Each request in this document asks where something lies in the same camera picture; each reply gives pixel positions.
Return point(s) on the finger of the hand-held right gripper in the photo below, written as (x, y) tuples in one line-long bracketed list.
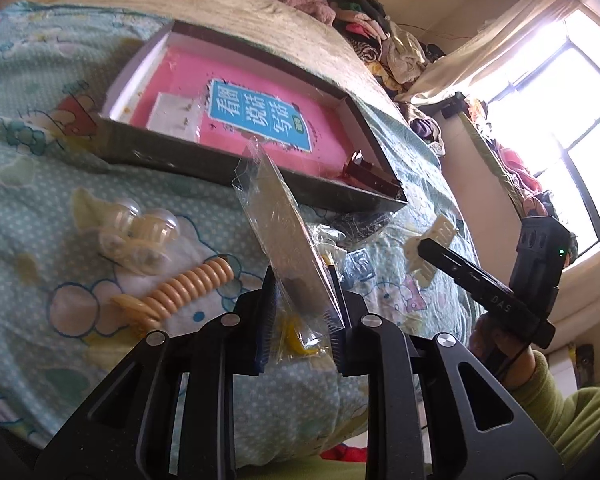
[(445, 260)]

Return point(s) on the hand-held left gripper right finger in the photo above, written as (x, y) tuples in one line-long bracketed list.
[(338, 342)]

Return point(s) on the blue square case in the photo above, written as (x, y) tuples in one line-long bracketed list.
[(357, 267)]

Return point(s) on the pink book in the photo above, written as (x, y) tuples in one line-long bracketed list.
[(180, 70)]

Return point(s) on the small white packet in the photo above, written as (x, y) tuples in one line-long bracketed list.
[(325, 240)]

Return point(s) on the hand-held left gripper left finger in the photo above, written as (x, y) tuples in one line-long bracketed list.
[(267, 312)]

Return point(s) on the pink fuzzy garment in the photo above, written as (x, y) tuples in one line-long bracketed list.
[(300, 2)]

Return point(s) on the grey cardboard box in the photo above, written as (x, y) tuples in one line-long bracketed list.
[(180, 160)]

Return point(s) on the clothes on windowsill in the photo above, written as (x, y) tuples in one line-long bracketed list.
[(525, 180)]

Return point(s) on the cartoon printed blanket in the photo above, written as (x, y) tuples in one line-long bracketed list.
[(55, 185)]

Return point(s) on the beige bedspread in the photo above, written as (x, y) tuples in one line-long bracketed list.
[(230, 0)]

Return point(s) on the window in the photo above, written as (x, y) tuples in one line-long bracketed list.
[(570, 110)]

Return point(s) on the clear plastic jewelry bag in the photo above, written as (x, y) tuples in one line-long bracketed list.
[(280, 220)]

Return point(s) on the cream curtain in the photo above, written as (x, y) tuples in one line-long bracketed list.
[(495, 45)]

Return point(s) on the bag of clothes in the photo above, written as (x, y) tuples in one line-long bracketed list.
[(427, 130)]

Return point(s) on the pile of clothes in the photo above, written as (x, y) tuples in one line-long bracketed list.
[(380, 40)]

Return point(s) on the cream hair claw clip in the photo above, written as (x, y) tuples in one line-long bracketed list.
[(437, 230)]

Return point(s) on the white paper card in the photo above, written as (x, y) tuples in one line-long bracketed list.
[(172, 112)]

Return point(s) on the person's right forearm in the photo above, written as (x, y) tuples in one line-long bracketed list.
[(570, 420)]

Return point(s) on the dark patterned fabric piece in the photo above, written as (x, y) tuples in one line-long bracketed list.
[(365, 225)]

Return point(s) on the red cloth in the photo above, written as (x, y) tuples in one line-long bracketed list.
[(342, 454)]

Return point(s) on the person's right hand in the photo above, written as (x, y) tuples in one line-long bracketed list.
[(490, 342)]

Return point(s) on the dark red hair clip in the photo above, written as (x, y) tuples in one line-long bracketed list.
[(367, 172)]

